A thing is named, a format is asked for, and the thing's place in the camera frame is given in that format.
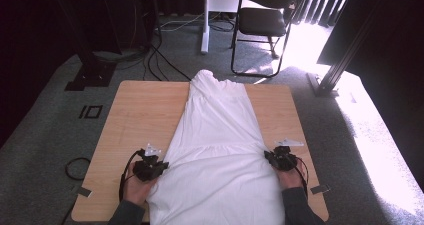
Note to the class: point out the black folding chair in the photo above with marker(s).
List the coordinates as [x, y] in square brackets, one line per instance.
[261, 21]

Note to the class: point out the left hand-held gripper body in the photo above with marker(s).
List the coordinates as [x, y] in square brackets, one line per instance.
[148, 168]

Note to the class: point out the grey tape piece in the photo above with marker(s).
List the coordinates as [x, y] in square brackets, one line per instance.
[85, 192]
[320, 189]

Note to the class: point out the white desk leg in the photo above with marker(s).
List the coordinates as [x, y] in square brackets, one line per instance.
[205, 35]

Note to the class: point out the white skirt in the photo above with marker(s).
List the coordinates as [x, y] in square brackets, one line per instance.
[216, 171]

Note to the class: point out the person's right hand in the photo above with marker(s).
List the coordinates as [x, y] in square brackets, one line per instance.
[290, 180]

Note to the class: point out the person's left hand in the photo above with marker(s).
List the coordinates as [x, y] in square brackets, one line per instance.
[138, 190]

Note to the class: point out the pleated dark curtain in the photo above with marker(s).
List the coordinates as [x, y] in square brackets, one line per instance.
[320, 5]

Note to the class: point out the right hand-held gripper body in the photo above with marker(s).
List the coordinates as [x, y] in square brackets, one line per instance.
[285, 158]

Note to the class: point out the aluminium profile stand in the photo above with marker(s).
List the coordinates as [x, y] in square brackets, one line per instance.
[336, 68]

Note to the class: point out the black stand with base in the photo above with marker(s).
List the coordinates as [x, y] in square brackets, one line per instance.
[90, 75]

